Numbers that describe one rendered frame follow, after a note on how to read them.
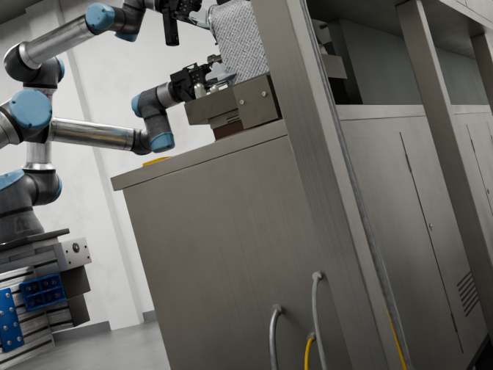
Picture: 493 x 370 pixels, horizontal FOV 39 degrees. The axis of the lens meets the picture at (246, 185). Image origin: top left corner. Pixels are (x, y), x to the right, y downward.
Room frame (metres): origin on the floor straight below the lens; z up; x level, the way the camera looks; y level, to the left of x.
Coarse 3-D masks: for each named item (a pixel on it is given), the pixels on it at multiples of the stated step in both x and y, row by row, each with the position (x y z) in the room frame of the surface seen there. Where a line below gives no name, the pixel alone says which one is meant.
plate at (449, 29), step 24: (312, 0) 1.62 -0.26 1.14; (336, 0) 1.67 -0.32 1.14; (360, 0) 1.74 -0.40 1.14; (384, 0) 1.81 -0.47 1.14; (408, 0) 1.88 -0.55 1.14; (432, 0) 1.96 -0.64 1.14; (456, 0) 2.22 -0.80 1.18; (480, 0) 2.67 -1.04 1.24; (384, 24) 2.11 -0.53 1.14; (432, 24) 2.32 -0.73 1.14; (456, 24) 2.44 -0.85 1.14; (480, 24) 2.57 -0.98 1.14; (456, 48) 3.02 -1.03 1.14
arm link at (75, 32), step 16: (80, 16) 2.13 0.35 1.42; (96, 16) 2.07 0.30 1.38; (112, 16) 2.09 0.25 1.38; (48, 32) 2.19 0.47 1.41; (64, 32) 2.15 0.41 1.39; (80, 32) 2.13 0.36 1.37; (96, 32) 2.13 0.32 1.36; (16, 48) 2.22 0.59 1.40; (32, 48) 2.20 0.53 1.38; (48, 48) 2.18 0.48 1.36; (64, 48) 2.18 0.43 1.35; (16, 64) 2.23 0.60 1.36; (32, 64) 2.24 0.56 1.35; (16, 80) 2.32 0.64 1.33
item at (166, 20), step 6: (162, 12) 2.15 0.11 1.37; (168, 12) 2.14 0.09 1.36; (168, 18) 2.14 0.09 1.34; (174, 18) 2.16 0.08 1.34; (168, 24) 2.14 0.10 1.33; (174, 24) 2.16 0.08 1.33; (168, 30) 2.15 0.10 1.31; (174, 30) 2.16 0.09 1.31; (168, 36) 2.15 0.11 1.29; (174, 36) 2.15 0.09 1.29; (168, 42) 2.15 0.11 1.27; (174, 42) 2.16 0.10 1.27
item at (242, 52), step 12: (228, 36) 1.99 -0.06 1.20; (240, 36) 1.97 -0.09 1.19; (252, 36) 1.96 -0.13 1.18; (228, 48) 2.00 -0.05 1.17; (240, 48) 1.98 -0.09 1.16; (252, 48) 1.96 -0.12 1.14; (228, 60) 2.00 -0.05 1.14; (240, 60) 1.98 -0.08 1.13; (252, 60) 1.97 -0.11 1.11; (264, 60) 1.95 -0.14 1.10; (228, 72) 2.01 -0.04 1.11; (240, 72) 1.99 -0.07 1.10; (252, 72) 1.97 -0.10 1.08; (264, 72) 1.95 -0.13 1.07
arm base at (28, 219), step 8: (24, 208) 2.31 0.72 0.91; (32, 208) 2.35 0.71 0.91; (0, 216) 2.30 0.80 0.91; (8, 216) 2.29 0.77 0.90; (16, 216) 2.29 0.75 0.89; (24, 216) 2.30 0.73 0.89; (32, 216) 2.33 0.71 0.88; (0, 224) 2.30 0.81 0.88; (8, 224) 2.28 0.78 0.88; (16, 224) 2.28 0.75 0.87; (24, 224) 2.29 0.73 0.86; (32, 224) 2.31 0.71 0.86; (40, 224) 2.35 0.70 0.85; (0, 232) 2.30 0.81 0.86; (8, 232) 2.28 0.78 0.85; (16, 232) 2.27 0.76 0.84; (24, 232) 2.28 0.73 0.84; (32, 232) 2.29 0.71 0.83; (40, 232) 2.32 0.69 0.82; (0, 240) 2.29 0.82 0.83; (8, 240) 2.27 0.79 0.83
